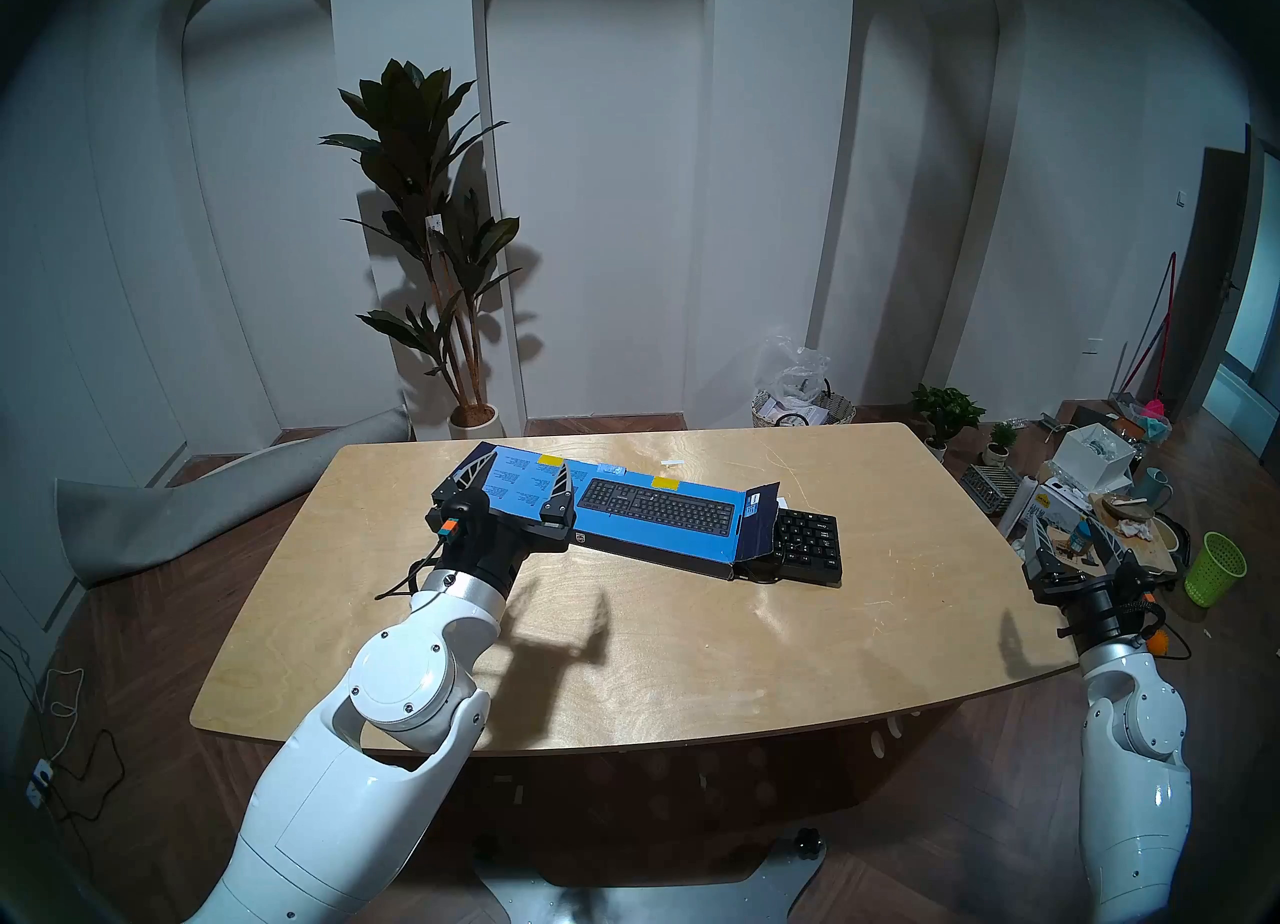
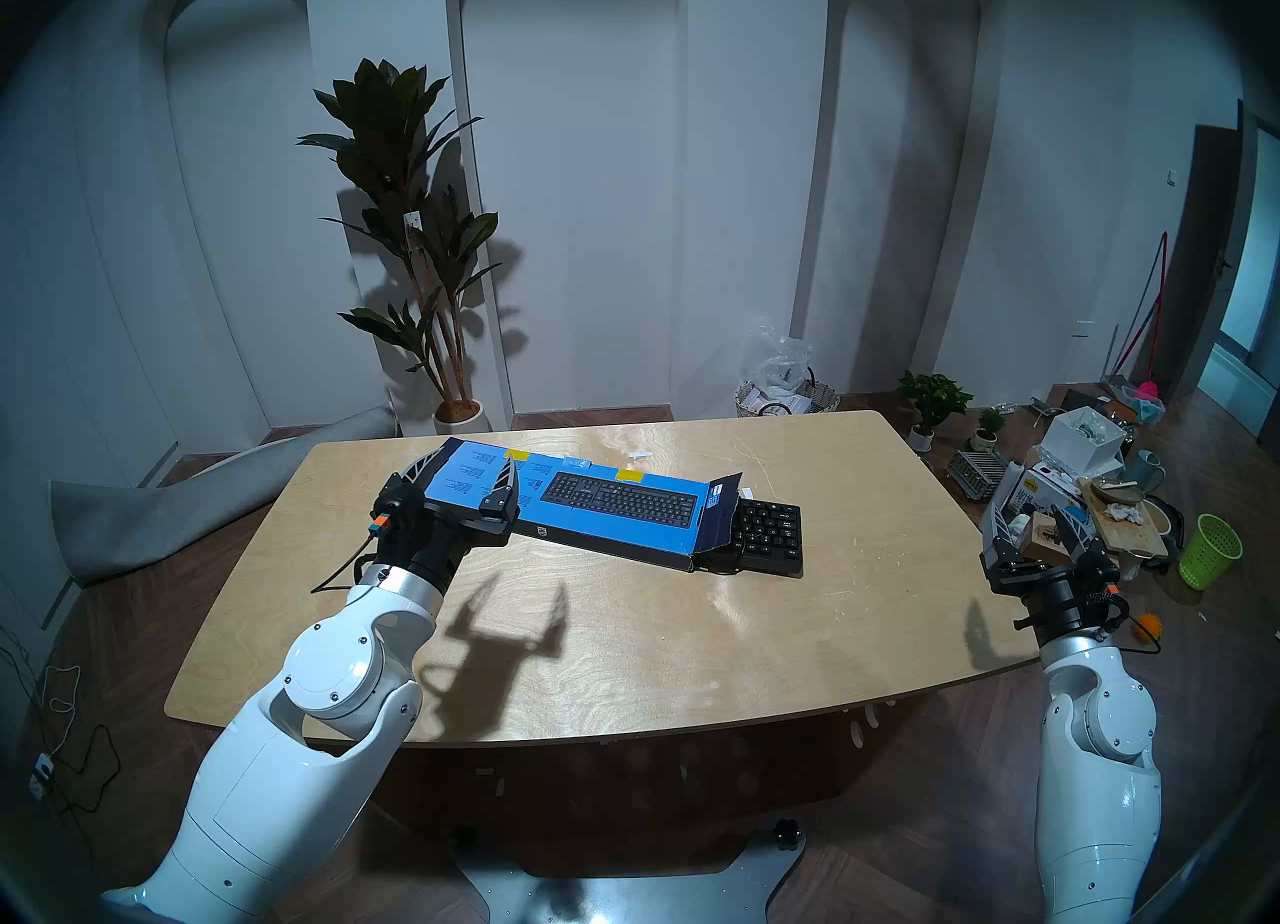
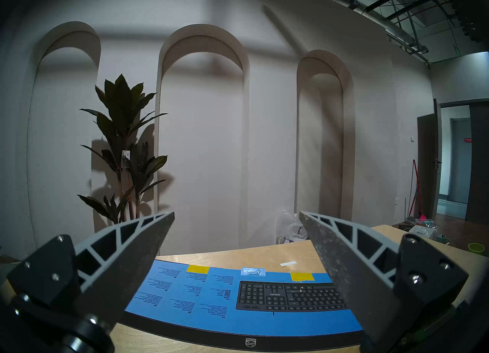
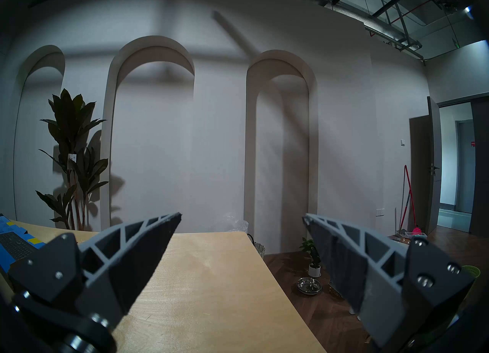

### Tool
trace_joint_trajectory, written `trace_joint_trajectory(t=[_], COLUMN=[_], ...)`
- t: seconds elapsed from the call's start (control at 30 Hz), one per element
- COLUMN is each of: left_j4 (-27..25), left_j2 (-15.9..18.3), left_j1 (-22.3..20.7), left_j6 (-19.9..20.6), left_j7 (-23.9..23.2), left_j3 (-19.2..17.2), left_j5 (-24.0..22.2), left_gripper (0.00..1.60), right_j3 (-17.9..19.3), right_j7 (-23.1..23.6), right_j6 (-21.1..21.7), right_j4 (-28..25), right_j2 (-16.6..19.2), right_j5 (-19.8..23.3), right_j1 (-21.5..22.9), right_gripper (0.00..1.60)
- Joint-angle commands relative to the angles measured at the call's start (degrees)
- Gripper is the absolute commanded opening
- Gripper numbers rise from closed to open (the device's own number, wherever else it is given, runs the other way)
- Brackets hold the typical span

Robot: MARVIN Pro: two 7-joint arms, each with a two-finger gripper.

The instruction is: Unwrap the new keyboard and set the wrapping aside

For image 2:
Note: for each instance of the white power adapter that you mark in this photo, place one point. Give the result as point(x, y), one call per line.
point(40, 777)

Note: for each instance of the white printed carton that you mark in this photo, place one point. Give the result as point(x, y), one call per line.
point(1045, 487)

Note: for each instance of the pale green mug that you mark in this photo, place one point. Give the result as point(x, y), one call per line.
point(1145, 472)

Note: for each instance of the green plastic cup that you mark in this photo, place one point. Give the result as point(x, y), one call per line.
point(1208, 552)

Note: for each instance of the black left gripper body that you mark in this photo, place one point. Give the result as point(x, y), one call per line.
point(445, 537)

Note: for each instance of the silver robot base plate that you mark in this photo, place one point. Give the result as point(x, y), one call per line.
point(620, 897)

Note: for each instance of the white round plant pot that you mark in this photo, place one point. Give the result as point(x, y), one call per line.
point(460, 419)

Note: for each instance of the tiny potted plant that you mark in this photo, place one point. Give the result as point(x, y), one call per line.
point(990, 425)

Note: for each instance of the open white carton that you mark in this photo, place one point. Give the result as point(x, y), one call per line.
point(1080, 437)

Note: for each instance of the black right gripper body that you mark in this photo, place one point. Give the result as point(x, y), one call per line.
point(1060, 592)

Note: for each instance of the light wooden board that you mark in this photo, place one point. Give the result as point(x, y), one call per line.
point(1130, 530)

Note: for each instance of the orange ball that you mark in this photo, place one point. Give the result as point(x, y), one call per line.
point(1148, 628)

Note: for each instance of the tall dark green plant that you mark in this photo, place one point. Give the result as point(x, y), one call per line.
point(390, 132)

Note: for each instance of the grey rolled mat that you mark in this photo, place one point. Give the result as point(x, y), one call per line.
point(150, 522)

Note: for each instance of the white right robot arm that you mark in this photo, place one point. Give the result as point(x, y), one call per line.
point(1095, 782)

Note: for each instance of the clear plastic bag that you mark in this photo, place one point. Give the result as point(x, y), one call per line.
point(780, 357)

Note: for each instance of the bushy small potted plant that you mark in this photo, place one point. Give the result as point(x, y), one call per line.
point(933, 399)

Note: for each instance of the blue cardboard keyboard box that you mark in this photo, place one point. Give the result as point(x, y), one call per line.
point(600, 522)

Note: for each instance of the black base knob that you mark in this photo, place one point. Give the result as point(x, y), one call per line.
point(787, 835)

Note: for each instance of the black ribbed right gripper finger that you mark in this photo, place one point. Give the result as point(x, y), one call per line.
point(1088, 537)
point(1000, 532)

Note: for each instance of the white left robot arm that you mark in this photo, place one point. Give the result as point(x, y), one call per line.
point(300, 732)

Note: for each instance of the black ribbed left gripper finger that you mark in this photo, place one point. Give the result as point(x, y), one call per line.
point(503, 494)
point(415, 475)

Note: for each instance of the woven wicker basket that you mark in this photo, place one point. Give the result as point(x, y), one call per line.
point(815, 400)

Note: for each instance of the black computer keyboard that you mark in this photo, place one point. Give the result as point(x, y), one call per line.
point(770, 532)

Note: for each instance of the dark wooden door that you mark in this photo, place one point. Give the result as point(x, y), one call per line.
point(1205, 262)

